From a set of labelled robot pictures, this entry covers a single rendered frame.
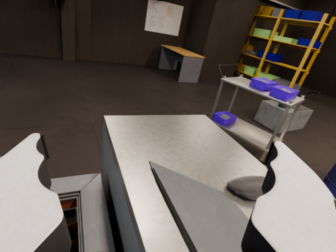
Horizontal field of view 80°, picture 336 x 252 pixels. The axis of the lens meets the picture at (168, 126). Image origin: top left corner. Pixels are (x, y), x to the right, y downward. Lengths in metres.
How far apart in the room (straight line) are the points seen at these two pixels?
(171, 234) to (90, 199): 0.42
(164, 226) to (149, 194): 0.11
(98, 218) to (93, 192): 0.12
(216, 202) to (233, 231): 0.09
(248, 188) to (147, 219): 0.35
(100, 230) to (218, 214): 0.41
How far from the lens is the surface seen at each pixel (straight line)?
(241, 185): 0.75
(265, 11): 8.56
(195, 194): 0.65
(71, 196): 0.94
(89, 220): 0.83
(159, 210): 0.61
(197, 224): 0.58
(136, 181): 0.67
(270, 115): 4.49
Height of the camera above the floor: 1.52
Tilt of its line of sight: 27 degrees down
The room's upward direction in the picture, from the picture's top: 12 degrees clockwise
